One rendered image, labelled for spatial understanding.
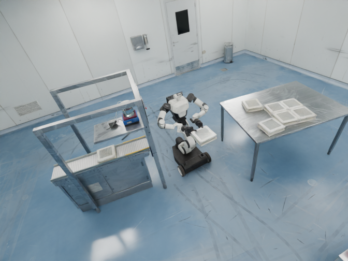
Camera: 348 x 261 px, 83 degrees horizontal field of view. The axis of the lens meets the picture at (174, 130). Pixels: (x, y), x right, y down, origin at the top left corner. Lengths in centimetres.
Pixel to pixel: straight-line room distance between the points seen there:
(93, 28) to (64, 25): 64
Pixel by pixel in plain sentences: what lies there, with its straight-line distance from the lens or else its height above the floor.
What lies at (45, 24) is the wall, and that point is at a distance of 594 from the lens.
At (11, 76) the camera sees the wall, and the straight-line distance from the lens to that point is 635.
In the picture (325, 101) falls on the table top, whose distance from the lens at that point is 378.
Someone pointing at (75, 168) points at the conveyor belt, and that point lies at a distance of 304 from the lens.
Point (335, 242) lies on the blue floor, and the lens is 329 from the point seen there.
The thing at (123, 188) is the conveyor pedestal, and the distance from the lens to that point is 334.
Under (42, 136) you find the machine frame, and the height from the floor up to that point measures 160.
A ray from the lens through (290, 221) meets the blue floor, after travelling 323.
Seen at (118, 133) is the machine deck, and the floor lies 133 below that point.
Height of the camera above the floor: 276
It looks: 39 degrees down
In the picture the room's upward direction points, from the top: 11 degrees counter-clockwise
